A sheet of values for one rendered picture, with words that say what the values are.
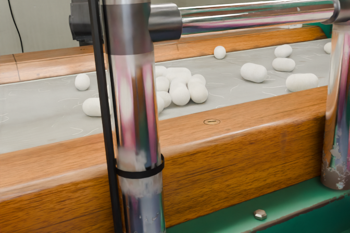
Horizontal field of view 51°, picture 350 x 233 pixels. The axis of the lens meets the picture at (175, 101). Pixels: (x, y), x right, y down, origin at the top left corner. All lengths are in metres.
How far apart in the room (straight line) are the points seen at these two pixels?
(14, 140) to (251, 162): 0.20
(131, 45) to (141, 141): 0.05
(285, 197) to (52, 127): 0.21
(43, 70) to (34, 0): 1.93
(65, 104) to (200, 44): 0.30
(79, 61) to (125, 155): 0.40
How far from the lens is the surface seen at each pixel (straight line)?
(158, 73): 0.47
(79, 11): 0.85
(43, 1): 2.49
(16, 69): 0.56
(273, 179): 0.28
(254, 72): 0.45
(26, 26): 2.47
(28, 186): 0.21
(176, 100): 0.37
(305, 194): 0.28
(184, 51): 0.62
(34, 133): 0.35
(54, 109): 0.40
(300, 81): 0.41
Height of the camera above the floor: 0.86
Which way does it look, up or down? 18 degrees down
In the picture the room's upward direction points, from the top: 3 degrees counter-clockwise
